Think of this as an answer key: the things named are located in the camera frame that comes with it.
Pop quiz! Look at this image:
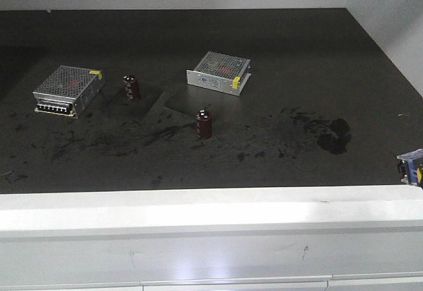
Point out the yellow mushroom push button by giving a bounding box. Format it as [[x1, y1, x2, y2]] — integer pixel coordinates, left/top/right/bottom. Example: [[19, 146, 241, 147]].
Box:
[[397, 149, 422, 187]]

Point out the centre dark red capacitor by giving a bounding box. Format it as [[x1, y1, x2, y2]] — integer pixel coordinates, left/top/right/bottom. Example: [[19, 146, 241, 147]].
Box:
[[196, 109, 212, 140]]

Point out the dark red capacitor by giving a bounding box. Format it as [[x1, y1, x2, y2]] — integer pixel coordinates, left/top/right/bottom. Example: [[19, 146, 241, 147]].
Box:
[[123, 75, 140, 101], [196, 109, 212, 140]]

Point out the right metal mesh power supply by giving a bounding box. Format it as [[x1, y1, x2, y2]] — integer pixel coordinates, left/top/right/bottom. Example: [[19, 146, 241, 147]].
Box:
[[186, 52, 251, 96]]

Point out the metal mesh power supply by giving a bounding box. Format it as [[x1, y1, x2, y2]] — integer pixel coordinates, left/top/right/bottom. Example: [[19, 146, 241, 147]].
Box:
[[186, 52, 251, 96], [33, 65, 105, 118]]

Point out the left dark red capacitor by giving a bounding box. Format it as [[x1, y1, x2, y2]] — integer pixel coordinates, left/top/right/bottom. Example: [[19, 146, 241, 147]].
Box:
[[123, 75, 140, 101]]

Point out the left metal mesh power supply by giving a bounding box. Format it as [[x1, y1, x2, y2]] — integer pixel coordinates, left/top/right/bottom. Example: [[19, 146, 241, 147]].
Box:
[[33, 65, 105, 118]]

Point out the white cabinet front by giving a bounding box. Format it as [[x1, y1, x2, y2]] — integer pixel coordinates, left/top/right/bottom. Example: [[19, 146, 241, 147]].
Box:
[[1, 185, 422, 290]]

